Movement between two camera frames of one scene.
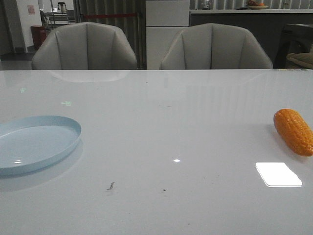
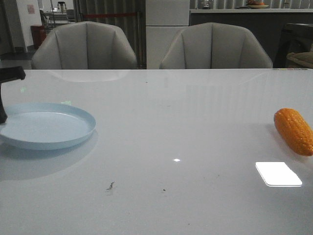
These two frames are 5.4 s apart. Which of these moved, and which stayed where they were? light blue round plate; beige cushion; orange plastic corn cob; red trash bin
Moved: light blue round plate
Stayed: beige cushion; orange plastic corn cob; red trash bin
